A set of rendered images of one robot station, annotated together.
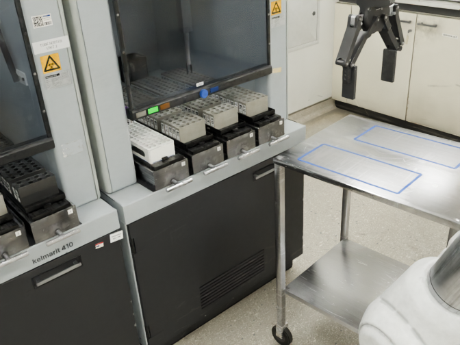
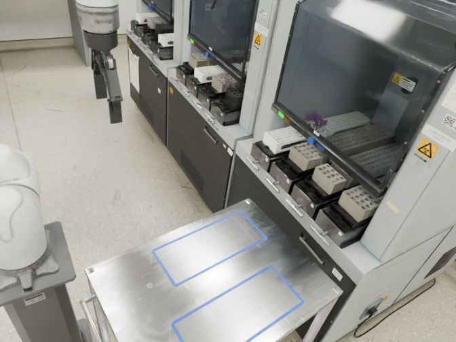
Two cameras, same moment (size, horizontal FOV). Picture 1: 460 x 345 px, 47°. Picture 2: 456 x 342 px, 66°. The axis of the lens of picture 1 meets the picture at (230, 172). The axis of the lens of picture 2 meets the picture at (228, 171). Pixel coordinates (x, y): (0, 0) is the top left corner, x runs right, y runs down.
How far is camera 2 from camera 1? 1.82 m
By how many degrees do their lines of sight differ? 75
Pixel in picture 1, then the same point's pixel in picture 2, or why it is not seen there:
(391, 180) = (176, 257)
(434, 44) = not seen: outside the picture
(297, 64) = not seen: outside the picture
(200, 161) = (275, 173)
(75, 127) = (254, 84)
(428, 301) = not seen: outside the picture
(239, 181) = (291, 222)
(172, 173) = (260, 157)
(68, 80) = (260, 55)
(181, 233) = (252, 196)
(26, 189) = (228, 91)
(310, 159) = (237, 218)
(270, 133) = (328, 227)
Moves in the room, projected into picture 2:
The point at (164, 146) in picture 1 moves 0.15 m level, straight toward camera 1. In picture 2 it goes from (271, 140) to (237, 137)
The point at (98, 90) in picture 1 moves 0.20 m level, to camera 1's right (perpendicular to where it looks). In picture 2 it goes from (269, 74) to (265, 95)
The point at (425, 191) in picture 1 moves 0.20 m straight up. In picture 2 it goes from (144, 272) to (142, 224)
